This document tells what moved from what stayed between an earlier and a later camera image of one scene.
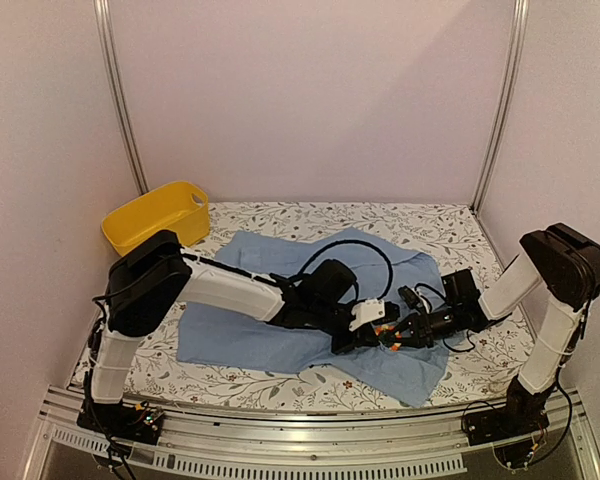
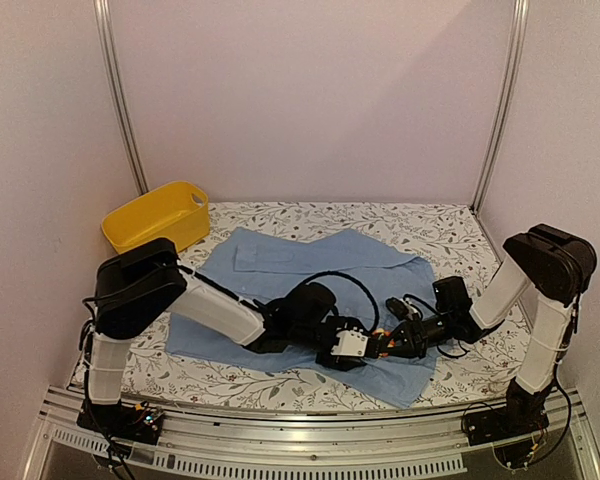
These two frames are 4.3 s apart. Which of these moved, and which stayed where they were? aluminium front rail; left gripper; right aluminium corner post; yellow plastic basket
Moved: left gripper
Stayed: right aluminium corner post; aluminium front rail; yellow plastic basket
